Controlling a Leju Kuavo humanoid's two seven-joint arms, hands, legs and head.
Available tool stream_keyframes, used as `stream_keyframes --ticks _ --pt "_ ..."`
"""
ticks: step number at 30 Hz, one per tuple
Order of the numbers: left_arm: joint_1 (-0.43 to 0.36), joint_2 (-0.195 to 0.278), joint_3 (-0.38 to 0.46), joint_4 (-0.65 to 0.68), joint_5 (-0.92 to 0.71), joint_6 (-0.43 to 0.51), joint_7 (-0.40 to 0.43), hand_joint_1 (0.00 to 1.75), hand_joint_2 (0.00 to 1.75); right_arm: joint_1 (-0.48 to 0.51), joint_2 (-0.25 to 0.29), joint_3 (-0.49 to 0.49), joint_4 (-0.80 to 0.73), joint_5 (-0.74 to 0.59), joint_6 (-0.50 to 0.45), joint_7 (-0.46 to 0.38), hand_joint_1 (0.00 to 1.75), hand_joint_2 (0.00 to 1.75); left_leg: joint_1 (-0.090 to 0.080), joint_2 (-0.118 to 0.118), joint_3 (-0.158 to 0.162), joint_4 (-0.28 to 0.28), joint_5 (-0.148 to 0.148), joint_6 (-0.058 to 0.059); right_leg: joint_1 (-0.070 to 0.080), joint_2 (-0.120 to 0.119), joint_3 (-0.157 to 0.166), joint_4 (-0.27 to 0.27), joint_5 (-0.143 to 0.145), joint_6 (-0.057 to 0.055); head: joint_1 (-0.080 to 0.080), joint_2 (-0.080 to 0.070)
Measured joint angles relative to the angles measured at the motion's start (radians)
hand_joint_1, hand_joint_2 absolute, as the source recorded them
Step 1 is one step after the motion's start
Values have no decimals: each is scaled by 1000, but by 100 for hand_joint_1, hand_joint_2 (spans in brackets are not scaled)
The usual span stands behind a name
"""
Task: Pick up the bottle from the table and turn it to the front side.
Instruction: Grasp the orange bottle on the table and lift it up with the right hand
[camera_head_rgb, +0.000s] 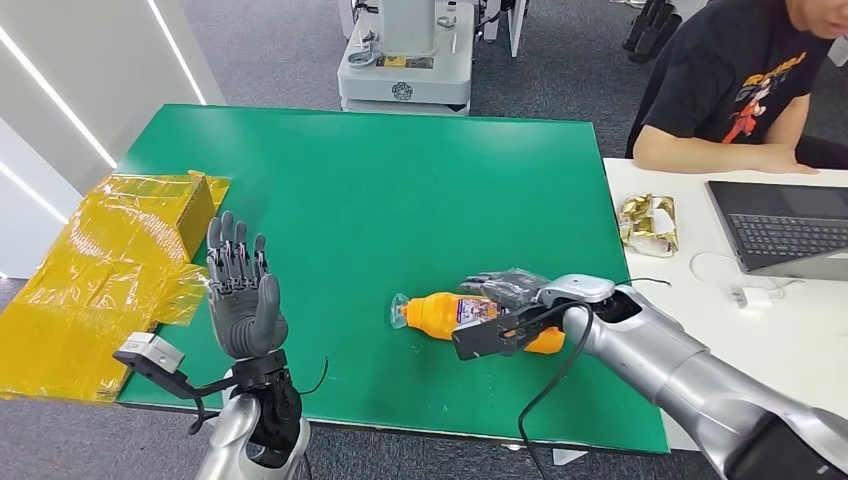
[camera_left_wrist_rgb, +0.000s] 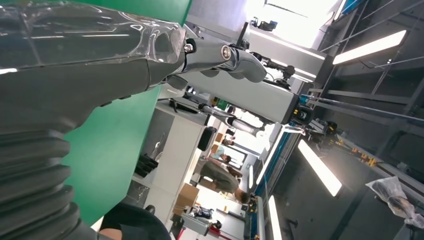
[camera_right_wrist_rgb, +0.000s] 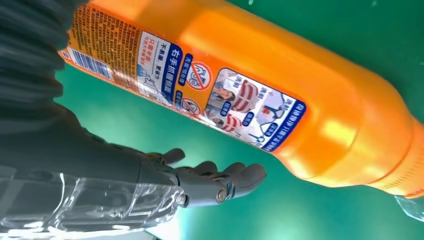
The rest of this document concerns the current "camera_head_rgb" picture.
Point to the dark grey laptop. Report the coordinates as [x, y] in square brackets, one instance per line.
[782, 232]

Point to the person's right hand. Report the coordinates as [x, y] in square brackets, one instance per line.
[785, 159]

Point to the crumpled gold foil wrapper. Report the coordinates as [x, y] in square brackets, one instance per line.
[648, 225]

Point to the yellow taped cardboard box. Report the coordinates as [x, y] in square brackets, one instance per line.
[99, 265]

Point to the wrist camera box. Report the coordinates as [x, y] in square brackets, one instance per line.
[152, 351]
[484, 338]

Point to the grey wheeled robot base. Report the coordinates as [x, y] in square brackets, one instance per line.
[407, 73]

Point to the white table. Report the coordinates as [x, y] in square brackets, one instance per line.
[795, 344]

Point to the person's right forearm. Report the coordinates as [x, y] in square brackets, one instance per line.
[689, 156]

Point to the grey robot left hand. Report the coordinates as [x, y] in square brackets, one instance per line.
[245, 318]

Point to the black chair base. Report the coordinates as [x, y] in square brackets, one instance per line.
[652, 30]

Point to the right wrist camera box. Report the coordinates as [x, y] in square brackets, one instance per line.
[484, 338]

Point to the orange plastic bottle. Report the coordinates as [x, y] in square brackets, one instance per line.
[434, 314]

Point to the white power adapter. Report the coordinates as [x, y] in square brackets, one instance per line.
[754, 298]

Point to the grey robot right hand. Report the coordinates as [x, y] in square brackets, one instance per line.
[510, 285]

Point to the person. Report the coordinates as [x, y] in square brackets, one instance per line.
[722, 73]

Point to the green table mat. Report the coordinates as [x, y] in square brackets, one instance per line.
[397, 199]

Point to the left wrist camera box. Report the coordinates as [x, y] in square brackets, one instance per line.
[152, 351]

